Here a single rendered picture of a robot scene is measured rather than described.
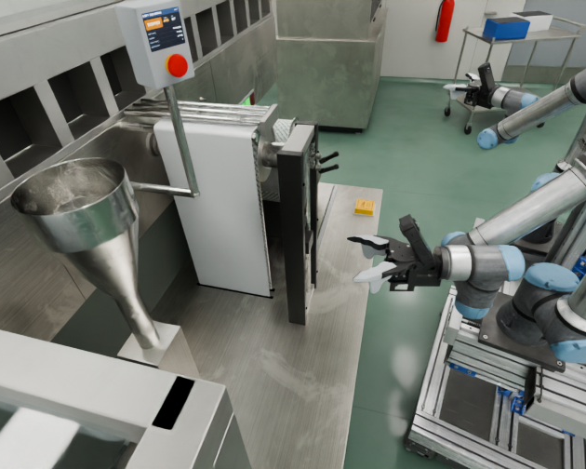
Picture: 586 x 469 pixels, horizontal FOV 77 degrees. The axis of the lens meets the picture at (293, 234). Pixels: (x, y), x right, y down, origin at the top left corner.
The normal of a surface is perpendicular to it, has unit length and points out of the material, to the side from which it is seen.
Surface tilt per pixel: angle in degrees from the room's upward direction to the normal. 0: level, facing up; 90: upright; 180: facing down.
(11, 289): 90
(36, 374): 0
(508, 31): 90
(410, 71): 90
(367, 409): 0
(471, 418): 0
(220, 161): 90
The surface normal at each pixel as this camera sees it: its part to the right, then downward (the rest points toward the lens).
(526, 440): -0.04, -0.76
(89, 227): 0.54, 0.53
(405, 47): -0.26, 0.63
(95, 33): 0.97, 0.14
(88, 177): 0.18, 0.63
